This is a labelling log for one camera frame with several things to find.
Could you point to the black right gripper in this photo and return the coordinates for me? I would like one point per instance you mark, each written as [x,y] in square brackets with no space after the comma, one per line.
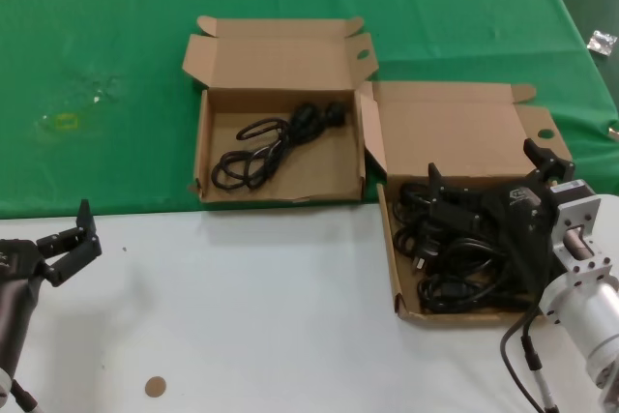
[524,229]

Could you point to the cardboard box with oval hole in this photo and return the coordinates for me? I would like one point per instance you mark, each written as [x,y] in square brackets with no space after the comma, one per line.
[242,50]

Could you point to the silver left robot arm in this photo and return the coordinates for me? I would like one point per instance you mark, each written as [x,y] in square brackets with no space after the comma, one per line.
[4,381]

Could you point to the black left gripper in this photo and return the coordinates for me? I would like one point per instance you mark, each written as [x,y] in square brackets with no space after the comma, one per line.
[17,297]

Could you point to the green table cloth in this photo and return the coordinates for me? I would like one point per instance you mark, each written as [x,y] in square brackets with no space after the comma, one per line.
[97,21]

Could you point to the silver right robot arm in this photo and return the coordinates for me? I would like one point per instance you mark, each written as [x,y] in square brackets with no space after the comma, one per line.
[580,306]

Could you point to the round brown cardboard disc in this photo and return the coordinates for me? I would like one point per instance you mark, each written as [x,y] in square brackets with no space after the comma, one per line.
[155,387]

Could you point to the small clear plastic bag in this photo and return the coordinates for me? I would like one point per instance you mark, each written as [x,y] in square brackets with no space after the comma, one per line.
[602,41]

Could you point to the clear plastic scrap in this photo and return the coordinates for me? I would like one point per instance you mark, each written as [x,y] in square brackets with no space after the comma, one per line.
[98,98]

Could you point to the cardboard box with round hole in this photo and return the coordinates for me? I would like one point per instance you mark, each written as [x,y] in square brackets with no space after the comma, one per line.
[450,132]

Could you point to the metal cloth clip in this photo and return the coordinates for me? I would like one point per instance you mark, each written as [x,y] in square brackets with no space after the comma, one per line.
[614,133]

